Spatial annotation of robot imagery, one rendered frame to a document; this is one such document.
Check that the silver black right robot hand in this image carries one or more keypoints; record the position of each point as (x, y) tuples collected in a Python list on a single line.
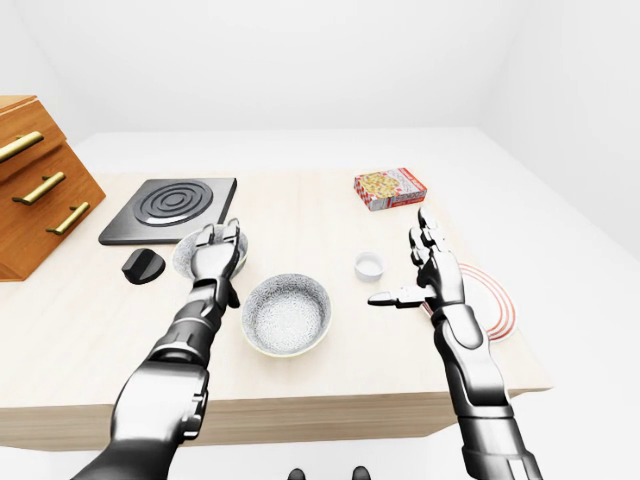
[(440, 280)]

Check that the small white ramekin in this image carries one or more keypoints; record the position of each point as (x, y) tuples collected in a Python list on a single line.
[(370, 266)]

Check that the red printed food box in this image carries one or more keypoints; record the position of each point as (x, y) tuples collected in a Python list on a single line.
[(389, 189)]

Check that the white plate with red rings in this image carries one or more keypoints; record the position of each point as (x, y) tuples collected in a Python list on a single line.
[(487, 305)]

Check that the patterned grey bowl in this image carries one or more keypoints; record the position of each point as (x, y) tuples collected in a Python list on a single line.
[(182, 255), (287, 312)]

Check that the small dark shape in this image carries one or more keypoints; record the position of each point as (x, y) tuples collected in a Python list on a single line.
[(297, 473), (360, 472)]

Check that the wooden cabinet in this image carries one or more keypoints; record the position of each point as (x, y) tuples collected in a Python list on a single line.
[(35, 200)]

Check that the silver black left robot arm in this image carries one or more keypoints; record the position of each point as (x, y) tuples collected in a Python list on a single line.
[(165, 380)]

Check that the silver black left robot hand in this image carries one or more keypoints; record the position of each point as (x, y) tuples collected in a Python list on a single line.
[(212, 260)]

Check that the round black stove knob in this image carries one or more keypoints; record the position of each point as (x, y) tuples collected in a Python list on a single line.
[(142, 266)]

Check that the flat dark stove plate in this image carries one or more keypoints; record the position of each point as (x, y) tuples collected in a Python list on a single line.
[(170, 210)]

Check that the wooden cabinet drawer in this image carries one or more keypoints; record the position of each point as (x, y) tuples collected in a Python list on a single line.
[(25, 125), (60, 220), (50, 175)]

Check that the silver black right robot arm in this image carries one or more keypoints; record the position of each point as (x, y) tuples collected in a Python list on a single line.
[(480, 390)]

